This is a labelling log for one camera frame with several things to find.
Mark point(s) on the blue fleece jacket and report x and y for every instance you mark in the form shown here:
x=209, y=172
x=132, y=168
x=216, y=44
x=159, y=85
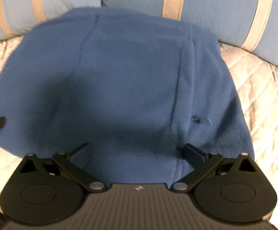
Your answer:
x=129, y=76

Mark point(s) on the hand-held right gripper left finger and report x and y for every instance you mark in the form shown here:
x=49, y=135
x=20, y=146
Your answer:
x=81, y=157

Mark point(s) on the white quilted bedspread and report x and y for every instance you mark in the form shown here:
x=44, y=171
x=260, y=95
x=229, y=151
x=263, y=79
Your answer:
x=261, y=88

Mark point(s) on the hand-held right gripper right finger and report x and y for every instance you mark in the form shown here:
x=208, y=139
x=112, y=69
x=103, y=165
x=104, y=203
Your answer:
x=191, y=157

